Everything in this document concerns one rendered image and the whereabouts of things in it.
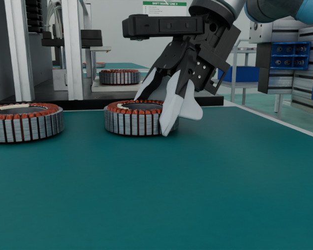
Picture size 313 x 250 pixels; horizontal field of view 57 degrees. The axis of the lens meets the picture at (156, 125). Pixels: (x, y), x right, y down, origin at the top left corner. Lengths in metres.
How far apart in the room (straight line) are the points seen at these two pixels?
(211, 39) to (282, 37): 0.68
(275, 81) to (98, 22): 5.27
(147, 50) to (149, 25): 5.78
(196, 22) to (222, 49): 0.06
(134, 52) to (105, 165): 5.88
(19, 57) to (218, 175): 0.47
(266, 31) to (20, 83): 0.80
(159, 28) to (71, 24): 0.25
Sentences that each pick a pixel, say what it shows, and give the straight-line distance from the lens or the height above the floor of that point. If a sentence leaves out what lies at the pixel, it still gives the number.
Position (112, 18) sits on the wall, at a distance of 6.17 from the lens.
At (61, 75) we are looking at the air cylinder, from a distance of 0.78.
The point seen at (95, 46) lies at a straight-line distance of 0.78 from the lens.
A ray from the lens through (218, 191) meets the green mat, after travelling 0.25.
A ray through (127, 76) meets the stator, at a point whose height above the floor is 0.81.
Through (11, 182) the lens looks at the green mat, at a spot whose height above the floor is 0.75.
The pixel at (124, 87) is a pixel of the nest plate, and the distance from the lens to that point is 0.74.
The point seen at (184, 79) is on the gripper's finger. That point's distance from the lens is 0.39.
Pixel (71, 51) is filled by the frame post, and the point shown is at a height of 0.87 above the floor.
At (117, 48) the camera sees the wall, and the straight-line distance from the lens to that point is 6.13.
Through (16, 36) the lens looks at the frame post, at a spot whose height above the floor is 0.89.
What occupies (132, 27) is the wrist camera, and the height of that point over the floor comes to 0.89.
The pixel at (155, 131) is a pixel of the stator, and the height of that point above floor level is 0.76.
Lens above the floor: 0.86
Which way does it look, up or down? 14 degrees down
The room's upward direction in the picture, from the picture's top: straight up
